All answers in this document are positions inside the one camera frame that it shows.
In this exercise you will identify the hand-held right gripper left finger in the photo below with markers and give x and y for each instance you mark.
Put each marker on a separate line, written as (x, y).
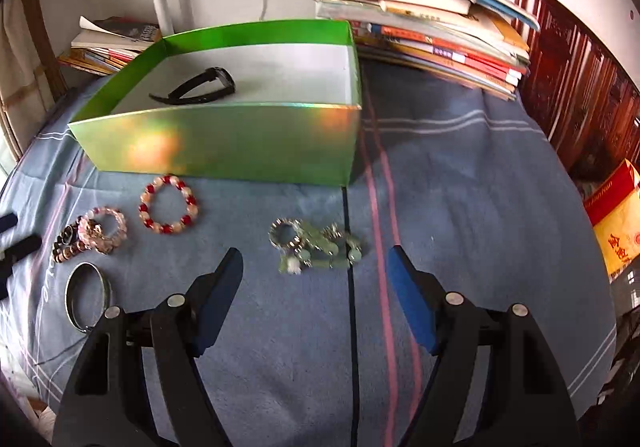
(222, 292)

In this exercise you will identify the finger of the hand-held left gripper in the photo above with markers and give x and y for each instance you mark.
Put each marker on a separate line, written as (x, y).
(17, 252)
(6, 223)

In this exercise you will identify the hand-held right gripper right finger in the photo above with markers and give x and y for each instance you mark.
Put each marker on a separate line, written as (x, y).
(407, 297)

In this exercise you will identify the silver bangle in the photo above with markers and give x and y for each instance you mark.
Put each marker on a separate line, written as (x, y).
(68, 297)

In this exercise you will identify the green cardboard box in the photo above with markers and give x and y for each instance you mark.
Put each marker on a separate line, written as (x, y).
(225, 142)

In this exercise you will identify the blue striped bedsheet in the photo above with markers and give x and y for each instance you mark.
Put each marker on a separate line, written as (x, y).
(475, 227)

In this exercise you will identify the beige curtain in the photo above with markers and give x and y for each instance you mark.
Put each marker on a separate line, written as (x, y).
(20, 77)

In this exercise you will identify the small stack of books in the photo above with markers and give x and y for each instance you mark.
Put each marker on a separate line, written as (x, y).
(110, 47)

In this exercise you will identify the black wristwatch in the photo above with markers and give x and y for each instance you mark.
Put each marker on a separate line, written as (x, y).
(220, 77)

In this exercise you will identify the red and yellow bag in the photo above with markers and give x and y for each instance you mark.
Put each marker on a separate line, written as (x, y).
(617, 222)

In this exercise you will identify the tall stack of books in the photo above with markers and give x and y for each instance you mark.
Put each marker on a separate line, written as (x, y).
(425, 27)

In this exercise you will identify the carved wooden headboard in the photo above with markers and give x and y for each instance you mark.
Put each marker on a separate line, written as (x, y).
(575, 77)

